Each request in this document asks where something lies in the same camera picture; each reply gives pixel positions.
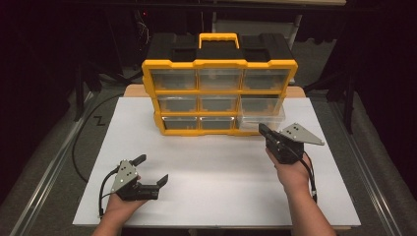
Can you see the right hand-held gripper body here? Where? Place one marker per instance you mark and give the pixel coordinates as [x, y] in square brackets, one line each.
[288, 147]

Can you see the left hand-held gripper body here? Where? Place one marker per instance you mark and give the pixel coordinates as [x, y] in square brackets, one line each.
[126, 175]

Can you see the pulled-out clear plastic drawer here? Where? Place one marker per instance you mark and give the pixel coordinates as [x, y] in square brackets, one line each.
[260, 114]

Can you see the yellow black drawer organizer cabinet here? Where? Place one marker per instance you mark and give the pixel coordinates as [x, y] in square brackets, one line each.
[218, 62]

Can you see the person's right hand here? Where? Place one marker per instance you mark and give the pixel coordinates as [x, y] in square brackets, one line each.
[293, 175]

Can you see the person's left hand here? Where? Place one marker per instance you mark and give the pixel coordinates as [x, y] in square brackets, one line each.
[121, 206]

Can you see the black stand leg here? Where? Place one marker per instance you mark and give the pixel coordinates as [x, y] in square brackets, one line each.
[349, 98]
[79, 91]

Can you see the set of clear cabinet drawers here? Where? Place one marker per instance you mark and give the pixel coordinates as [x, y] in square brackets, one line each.
[178, 80]

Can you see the metal floor rail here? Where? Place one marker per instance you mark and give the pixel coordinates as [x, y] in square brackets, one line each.
[49, 170]
[364, 173]

